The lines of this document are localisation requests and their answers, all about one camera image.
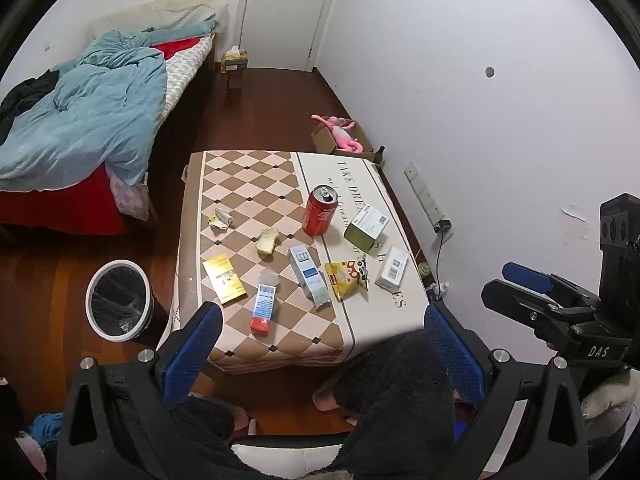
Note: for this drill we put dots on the small white box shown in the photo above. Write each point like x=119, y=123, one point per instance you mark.
x=391, y=270

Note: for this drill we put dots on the white yellow wrapper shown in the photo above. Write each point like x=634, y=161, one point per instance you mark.
x=221, y=220

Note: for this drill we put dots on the yellow snack packet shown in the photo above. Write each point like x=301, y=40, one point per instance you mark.
x=345, y=277

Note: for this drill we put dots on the light blue duvet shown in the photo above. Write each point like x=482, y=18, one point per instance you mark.
x=95, y=110

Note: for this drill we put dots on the red soda can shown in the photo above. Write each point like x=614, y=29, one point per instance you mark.
x=318, y=215

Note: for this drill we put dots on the blue white carton box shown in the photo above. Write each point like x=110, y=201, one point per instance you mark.
x=309, y=277

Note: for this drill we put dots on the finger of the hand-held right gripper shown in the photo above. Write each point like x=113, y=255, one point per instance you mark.
x=525, y=275
x=520, y=305

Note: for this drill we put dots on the red white blue box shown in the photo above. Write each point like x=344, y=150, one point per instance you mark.
x=263, y=310

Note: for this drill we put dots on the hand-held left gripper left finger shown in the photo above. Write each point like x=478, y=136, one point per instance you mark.
x=192, y=355

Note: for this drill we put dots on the pink cloth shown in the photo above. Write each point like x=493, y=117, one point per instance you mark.
x=31, y=455

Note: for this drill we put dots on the red blanket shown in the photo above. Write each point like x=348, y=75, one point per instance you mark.
x=75, y=210

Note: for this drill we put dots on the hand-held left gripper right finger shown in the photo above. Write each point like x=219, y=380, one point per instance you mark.
x=455, y=355

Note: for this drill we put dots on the bed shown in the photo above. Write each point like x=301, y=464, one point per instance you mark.
x=190, y=67

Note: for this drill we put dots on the white trash bin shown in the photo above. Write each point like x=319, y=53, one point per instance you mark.
x=118, y=300

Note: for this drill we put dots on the pale patterned sheet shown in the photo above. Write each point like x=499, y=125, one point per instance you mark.
x=131, y=200

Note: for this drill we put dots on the clear plastic piece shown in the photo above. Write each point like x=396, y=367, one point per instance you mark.
x=270, y=276

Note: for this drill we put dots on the black clothes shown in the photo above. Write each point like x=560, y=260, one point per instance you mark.
x=25, y=95

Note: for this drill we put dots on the pink plush toy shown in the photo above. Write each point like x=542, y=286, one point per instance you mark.
x=342, y=135

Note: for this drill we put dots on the black charger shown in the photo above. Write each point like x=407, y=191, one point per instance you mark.
x=442, y=226

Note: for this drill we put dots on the dark glass bottle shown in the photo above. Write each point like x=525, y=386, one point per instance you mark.
x=379, y=155

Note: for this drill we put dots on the blue cloth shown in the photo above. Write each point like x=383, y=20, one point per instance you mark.
x=47, y=430

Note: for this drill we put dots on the flat yellow packet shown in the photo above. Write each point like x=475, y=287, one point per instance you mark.
x=224, y=279

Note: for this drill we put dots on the yellowish sponge piece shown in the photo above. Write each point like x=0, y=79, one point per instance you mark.
x=267, y=241

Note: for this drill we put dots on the person's dark fleece pants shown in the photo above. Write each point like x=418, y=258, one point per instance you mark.
x=395, y=395

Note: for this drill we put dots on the white door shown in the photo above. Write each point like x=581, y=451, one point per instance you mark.
x=285, y=15

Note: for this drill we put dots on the table with checkered cloth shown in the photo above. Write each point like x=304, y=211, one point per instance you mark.
x=250, y=185

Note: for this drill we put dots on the tissue box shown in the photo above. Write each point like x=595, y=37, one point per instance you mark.
x=234, y=57

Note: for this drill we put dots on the open cardboard box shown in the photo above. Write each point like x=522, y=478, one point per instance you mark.
x=325, y=140

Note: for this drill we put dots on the white seat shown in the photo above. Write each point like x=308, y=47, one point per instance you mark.
x=280, y=457

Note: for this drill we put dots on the green box with white label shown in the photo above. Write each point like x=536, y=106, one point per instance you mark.
x=366, y=227

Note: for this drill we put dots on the white power strip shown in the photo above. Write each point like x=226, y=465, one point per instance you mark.
x=425, y=195

